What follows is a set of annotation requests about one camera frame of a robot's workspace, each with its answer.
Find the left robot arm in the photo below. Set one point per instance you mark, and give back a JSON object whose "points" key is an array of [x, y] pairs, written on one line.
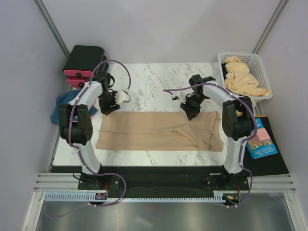
{"points": [[75, 120]]}

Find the lower black pink drawer box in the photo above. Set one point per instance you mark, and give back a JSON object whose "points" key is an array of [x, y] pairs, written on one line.
{"points": [[74, 81]]}

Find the upper black pink drawer box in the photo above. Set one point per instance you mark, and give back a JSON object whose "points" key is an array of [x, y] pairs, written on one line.
{"points": [[88, 51]]}

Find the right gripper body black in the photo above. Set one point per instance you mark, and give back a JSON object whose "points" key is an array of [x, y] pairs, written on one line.
{"points": [[192, 104]]}

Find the blue t shirt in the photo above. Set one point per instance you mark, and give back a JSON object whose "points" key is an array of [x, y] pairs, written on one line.
{"points": [[63, 99]]}

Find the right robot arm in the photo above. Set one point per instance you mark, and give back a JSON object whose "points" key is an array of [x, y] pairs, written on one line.
{"points": [[238, 120]]}

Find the white plastic basket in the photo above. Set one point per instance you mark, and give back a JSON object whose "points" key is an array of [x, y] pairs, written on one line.
{"points": [[256, 68]]}

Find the black pink drawer box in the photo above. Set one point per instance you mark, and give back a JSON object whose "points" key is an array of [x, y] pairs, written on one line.
{"points": [[74, 81], [88, 51]]}

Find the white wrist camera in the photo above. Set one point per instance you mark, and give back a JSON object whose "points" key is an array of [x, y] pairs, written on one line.
{"points": [[122, 97], [179, 96]]}

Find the white cable duct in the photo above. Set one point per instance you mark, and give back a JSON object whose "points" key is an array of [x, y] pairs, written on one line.
{"points": [[103, 197]]}

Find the pink cube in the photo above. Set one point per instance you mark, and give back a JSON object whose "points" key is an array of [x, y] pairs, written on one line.
{"points": [[261, 136]]}

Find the light yellow t shirt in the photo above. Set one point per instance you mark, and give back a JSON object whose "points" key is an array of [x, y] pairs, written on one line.
{"points": [[240, 81]]}

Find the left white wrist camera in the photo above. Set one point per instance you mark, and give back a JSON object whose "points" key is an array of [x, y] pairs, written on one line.
{"points": [[122, 97]]}

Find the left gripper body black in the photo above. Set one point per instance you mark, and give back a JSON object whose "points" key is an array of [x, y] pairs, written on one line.
{"points": [[107, 100]]}

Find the blue storey treehouse book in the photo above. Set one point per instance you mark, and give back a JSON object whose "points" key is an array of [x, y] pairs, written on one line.
{"points": [[261, 149]]}

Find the yellow mug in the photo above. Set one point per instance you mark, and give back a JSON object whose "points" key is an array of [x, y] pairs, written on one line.
{"points": [[253, 103]]}

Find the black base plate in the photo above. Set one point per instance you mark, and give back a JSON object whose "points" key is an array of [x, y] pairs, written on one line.
{"points": [[164, 182]]}

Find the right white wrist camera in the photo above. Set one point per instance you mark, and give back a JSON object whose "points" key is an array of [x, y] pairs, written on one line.
{"points": [[179, 96]]}

